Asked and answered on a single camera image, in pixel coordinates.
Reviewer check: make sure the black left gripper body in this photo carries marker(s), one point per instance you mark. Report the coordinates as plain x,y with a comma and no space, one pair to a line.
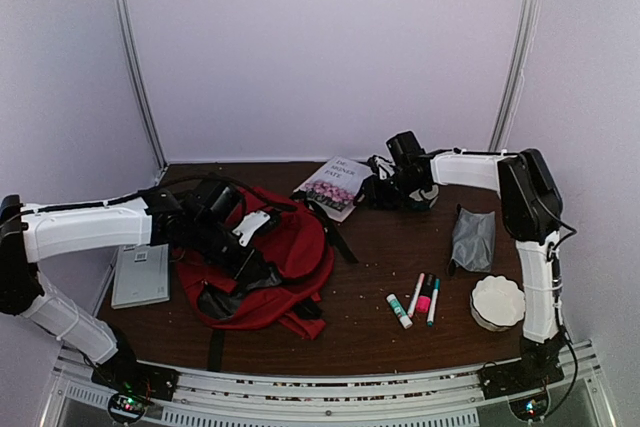
228,263

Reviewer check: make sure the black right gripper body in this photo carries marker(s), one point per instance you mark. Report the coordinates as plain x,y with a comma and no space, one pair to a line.
390,195

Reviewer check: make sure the pink roses designer book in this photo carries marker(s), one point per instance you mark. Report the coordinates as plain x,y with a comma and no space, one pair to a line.
334,186

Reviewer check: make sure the red backpack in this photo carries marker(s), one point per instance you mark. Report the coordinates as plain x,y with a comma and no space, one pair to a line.
301,250

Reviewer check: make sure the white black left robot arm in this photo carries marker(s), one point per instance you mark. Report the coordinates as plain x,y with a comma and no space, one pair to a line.
31,233

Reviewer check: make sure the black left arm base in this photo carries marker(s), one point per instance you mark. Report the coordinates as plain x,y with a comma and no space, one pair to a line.
137,379

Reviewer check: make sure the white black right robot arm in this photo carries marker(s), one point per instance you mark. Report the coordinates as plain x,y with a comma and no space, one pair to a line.
531,208

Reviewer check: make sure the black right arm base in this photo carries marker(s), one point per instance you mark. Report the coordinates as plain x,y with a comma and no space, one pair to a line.
520,377

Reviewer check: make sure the white dark-rimmed bowl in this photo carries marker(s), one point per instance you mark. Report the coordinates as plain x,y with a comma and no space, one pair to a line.
422,199

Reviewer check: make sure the grey notebook with barcodes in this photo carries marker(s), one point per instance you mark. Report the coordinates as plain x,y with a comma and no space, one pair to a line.
141,276

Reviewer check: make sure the grey pencil pouch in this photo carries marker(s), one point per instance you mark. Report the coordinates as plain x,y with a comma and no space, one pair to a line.
473,242

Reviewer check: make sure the white pink marker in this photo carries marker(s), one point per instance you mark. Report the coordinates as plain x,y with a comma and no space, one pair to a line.
415,296

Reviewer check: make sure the black pink highlighter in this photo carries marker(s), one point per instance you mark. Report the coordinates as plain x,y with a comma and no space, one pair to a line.
425,295

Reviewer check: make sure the white teal marker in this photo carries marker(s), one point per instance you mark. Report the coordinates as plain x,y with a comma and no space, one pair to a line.
432,307

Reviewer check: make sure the white green glue stick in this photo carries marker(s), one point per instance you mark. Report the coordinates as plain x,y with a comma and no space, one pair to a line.
399,311

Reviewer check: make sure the white scalloped dish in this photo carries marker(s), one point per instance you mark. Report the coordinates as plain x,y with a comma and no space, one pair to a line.
497,304

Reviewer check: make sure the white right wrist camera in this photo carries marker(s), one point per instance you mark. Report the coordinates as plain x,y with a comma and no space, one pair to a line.
381,167

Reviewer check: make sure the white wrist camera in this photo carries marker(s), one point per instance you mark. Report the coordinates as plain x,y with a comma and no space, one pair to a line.
251,224
381,167

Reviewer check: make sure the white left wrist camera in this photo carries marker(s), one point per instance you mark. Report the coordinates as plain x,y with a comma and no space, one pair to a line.
251,224

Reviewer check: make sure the aluminium front rail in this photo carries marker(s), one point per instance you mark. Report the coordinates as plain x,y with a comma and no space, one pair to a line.
444,397

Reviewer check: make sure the right aluminium frame post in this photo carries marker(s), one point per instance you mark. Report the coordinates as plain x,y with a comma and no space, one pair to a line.
524,37

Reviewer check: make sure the aluminium frame post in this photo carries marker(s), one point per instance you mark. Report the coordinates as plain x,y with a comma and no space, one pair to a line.
137,82
524,37

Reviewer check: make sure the left aluminium frame post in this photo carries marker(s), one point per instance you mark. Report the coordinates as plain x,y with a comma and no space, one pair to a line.
137,82

